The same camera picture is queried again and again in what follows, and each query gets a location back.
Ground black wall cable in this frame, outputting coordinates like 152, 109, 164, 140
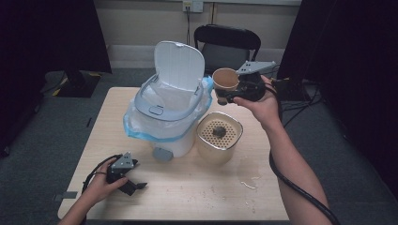
186, 5, 192, 47

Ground dark tea residue clump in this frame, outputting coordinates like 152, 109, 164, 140
212, 125, 227, 139

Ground water spill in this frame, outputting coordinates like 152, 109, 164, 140
237, 156, 263, 192

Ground person's left hand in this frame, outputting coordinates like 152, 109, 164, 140
82, 157, 130, 208

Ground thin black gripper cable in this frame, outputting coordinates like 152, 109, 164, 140
81, 154, 124, 194

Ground black floor cables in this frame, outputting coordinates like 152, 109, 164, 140
275, 77, 325, 128

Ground white pedal trash bin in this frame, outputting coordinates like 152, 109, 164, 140
134, 40, 208, 163

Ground white wall socket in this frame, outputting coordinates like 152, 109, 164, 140
182, 0, 205, 14

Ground clear blue-edged bin bag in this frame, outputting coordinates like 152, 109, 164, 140
122, 75, 215, 143

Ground beige strainer bucket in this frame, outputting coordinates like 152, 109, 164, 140
195, 111, 244, 167

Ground black chair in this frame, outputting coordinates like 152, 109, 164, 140
193, 23, 263, 77

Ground person's right hand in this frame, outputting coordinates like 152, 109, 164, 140
232, 74, 283, 132

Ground black stand base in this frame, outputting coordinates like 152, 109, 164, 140
55, 69, 101, 98

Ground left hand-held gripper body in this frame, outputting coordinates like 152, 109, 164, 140
105, 151, 139, 186

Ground brown paper cup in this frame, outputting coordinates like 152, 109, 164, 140
211, 67, 241, 106

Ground black curtain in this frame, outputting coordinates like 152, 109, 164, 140
0, 0, 113, 158
276, 0, 398, 201

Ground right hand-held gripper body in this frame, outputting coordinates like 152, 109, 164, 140
235, 60, 278, 103

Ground grey floor tape strip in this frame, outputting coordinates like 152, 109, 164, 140
52, 190, 79, 203

